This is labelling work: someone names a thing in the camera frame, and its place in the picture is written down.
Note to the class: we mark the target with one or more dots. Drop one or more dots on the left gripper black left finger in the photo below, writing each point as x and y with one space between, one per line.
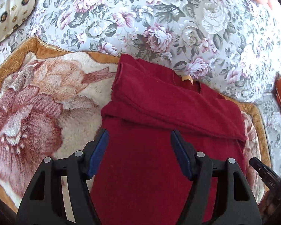
58 192

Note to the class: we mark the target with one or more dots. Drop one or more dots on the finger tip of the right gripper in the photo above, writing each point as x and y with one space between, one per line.
268 176

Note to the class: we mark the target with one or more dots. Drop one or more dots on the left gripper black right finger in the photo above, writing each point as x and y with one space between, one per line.
234 200

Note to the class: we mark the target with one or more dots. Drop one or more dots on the dark red knit sweater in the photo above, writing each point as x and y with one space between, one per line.
168 140

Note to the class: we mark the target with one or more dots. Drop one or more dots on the person's right hand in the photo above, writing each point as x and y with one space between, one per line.
270 209

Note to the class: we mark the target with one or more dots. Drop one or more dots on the floral plush fleece blanket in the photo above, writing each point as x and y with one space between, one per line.
52 105

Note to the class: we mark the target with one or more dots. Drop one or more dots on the floral bed quilt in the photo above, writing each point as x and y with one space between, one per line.
233 46

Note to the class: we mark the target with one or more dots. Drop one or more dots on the cream patterned pillow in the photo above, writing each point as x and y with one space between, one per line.
10 9

